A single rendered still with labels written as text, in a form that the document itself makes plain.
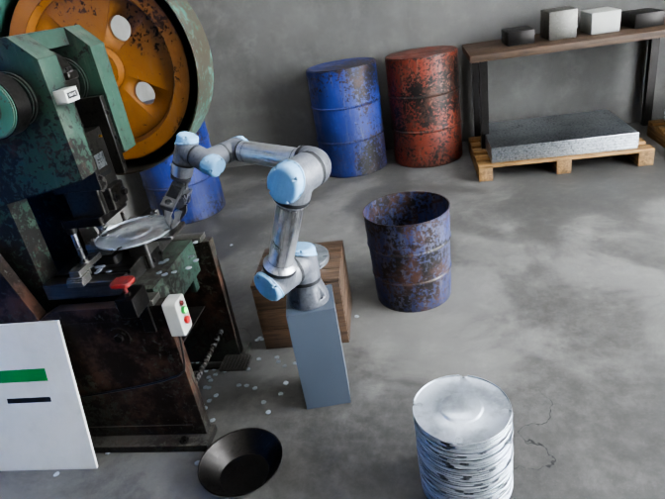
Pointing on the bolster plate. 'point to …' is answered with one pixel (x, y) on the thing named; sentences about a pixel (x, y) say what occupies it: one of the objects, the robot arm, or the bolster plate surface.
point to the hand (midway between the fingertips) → (170, 226)
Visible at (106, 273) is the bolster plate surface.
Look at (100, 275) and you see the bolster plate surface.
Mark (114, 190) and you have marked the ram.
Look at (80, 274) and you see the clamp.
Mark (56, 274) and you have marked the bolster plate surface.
